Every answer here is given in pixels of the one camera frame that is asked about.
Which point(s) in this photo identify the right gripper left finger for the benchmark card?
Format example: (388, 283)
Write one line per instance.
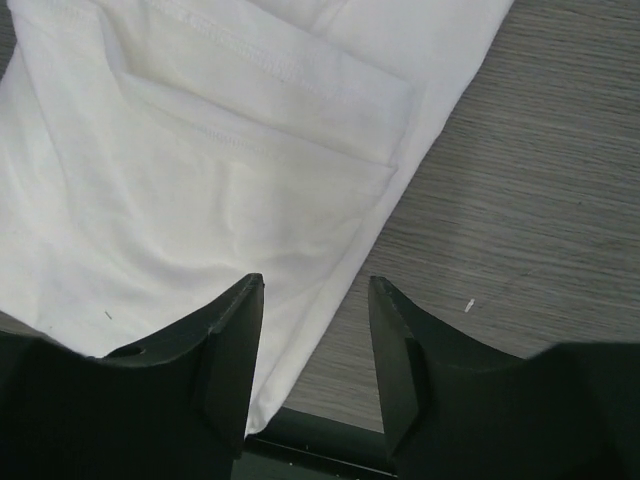
(173, 405)

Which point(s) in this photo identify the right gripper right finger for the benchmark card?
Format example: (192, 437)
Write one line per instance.
(455, 408)

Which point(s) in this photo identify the white t-shirt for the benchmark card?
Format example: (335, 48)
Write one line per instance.
(155, 152)

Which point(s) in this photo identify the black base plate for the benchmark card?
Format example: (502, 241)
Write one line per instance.
(297, 445)

